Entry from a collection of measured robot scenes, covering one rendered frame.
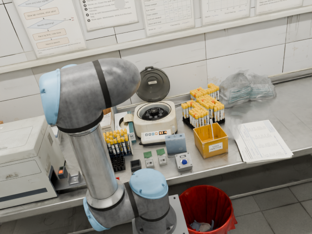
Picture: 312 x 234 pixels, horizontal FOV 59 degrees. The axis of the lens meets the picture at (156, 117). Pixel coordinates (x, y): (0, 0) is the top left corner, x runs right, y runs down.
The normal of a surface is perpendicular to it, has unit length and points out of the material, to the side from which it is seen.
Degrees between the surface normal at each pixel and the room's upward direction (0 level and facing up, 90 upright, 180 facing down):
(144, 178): 9
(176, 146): 90
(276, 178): 0
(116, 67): 43
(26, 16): 94
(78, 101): 87
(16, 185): 90
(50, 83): 36
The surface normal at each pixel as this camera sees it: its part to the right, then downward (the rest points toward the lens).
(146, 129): -0.01, 0.54
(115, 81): 0.47, -0.01
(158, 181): 0.00, -0.84
